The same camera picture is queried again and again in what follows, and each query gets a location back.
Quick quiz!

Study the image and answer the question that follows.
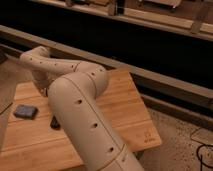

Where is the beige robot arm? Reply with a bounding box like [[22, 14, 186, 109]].
[[20, 46, 144, 171]]

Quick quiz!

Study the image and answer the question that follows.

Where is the black rectangular remote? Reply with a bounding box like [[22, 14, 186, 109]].
[[50, 116, 61, 130]]

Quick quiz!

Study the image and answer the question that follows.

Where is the blue sponge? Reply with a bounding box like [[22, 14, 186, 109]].
[[13, 104, 38, 119]]

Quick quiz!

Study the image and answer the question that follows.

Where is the black cable on floor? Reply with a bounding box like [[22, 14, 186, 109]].
[[189, 128, 213, 171]]

